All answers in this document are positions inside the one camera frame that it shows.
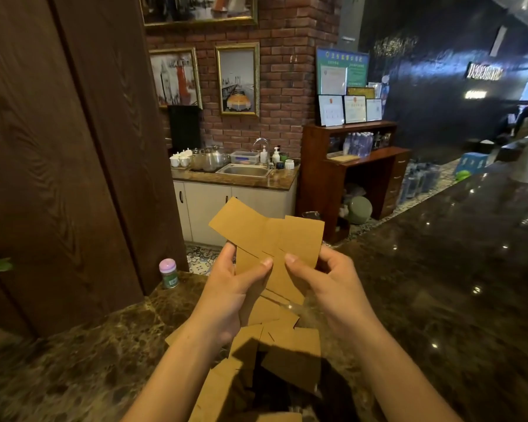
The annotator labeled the blue notice board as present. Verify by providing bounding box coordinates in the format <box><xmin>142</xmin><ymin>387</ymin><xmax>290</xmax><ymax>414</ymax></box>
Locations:
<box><xmin>315</xmin><ymin>48</ymin><xmax>370</xmax><ymax>96</ymax></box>

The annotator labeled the framed red tower picture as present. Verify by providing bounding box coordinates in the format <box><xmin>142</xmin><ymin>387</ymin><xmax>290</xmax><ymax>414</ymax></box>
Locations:
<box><xmin>149</xmin><ymin>47</ymin><xmax>203</xmax><ymax>110</ymax></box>

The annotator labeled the person's right hand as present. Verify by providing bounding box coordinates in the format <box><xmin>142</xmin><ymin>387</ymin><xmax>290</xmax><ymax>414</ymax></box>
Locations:
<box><xmin>285</xmin><ymin>246</ymin><xmax>386</xmax><ymax>344</ymax></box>

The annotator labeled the black box appliance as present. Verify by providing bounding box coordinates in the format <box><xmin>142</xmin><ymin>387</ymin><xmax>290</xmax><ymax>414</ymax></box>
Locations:
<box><xmin>167</xmin><ymin>105</ymin><xmax>202</xmax><ymax>155</ymax></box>

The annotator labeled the steel sink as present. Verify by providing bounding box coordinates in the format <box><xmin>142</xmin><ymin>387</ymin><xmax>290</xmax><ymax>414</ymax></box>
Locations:
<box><xmin>215</xmin><ymin>164</ymin><xmax>274</xmax><ymax>179</ymax></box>

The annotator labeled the small jar with purple lid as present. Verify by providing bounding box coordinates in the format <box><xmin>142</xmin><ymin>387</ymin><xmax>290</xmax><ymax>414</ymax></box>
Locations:
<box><xmin>159</xmin><ymin>258</ymin><xmax>180</xmax><ymax>290</ymax></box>

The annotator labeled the person's left forearm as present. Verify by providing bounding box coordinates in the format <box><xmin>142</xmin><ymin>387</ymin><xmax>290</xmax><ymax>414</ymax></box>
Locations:
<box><xmin>122</xmin><ymin>321</ymin><xmax>230</xmax><ymax>422</ymax></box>

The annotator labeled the medium black framed certificate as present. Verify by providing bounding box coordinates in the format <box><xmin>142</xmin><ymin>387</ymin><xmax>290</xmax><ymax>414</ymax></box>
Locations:
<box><xmin>343</xmin><ymin>95</ymin><xmax>368</xmax><ymax>125</ymax></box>

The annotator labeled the framed yellow car picture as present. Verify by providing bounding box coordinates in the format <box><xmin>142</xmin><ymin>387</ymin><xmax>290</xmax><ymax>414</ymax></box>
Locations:
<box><xmin>215</xmin><ymin>42</ymin><xmax>261</xmax><ymax>118</ymax></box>

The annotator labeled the wooden shelf desk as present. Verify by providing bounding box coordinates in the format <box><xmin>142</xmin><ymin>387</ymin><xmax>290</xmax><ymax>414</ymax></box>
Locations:
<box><xmin>295</xmin><ymin>120</ymin><xmax>412</xmax><ymax>245</ymax></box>

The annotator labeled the brown stone sink countertop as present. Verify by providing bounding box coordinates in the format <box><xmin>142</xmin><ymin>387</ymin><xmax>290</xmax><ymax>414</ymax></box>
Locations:
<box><xmin>171</xmin><ymin>164</ymin><xmax>301</xmax><ymax>192</ymax></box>

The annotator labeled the green round bin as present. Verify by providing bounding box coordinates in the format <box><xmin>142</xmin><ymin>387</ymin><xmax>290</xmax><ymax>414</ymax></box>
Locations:
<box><xmin>345</xmin><ymin>196</ymin><xmax>374</xmax><ymax>226</ymax></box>

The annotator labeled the pile of brown cardboard dividers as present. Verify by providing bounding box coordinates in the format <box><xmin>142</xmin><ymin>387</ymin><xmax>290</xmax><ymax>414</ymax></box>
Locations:
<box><xmin>165</xmin><ymin>289</ymin><xmax>322</xmax><ymax>422</ymax></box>

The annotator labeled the row of clear water bottles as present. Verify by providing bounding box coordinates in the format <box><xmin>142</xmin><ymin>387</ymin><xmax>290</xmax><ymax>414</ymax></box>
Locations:
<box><xmin>342</xmin><ymin>132</ymin><xmax>375</xmax><ymax>158</ymax></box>

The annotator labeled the blue cardboard box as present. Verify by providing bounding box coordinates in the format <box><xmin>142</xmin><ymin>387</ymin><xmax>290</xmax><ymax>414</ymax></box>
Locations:
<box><xmin>455</xmin><ymin>152</ymin><xmax>490</xmax><ymax>176</ymax></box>

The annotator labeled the person's left hand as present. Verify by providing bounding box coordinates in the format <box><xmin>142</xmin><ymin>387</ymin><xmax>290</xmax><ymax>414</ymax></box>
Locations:
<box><xmin>188</xmin><ymin>242</ymin><xmax>274</xmax><ymax>348</ymax></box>

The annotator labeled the lit wall sign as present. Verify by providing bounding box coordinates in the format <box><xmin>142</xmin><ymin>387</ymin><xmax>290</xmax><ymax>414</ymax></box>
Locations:
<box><xmin>465</xmin><ymin>62</ymin><xmax>505</xmax><ymax>82</ymax></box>

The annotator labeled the white cabinet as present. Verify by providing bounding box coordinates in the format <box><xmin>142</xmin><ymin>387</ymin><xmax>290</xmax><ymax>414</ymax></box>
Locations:
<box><xmin>173</xmin><ymin>179</ymin><xmax>298</xmax><ymax>248</ymax></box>

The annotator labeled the large gold framed picture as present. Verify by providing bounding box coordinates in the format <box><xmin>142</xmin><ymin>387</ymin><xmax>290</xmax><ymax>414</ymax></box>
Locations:
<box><xmin>138</xmin><ymin>0</ymin><xmax>259</xmax><ymax>28</ymax></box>

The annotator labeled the brown slotted cardboard piece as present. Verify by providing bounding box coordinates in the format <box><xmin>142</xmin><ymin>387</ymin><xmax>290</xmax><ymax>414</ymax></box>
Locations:
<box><xmin>262</xmin><ymin>215</ymin><xmax>326</xmax><ymax>306</ymax></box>
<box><xmin>209</xmin><ymin>197</ymin><xmax>272</xmax><ymax>277</ymax></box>

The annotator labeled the large black framed certificate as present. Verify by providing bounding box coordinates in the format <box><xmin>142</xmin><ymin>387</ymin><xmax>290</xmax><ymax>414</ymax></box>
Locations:
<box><xmin>318</xmin><ymin>95</ymin><xmax>346</xmax><ymax>128</ymax></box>

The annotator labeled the chrome faucet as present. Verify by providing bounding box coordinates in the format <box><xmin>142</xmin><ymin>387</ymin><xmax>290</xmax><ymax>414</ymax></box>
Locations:
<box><xmin>252</xmin><ymin>137</ymin><xmax>272</xmax><ymax>166</ymax></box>

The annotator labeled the pack of bottled water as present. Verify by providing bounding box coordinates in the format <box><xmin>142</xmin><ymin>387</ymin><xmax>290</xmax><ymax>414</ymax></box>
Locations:
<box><xmin>398</xmin><ymin>160</ymin><xmax>441</xmax><ymax>203</ymax></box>

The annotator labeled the clear plastic container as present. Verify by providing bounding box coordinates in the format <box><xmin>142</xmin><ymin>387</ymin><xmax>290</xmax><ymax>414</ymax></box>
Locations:
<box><xmin>230</xmin><ymin>151</ymin><xmax>260</xmax><ymax>166</ymax></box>

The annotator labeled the person's right forearm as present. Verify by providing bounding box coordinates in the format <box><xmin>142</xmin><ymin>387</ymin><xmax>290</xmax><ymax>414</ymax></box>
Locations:
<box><xmin>346</xmin><ymin>323</ymin><xmax>465</xmax><ymax>422</ymax></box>

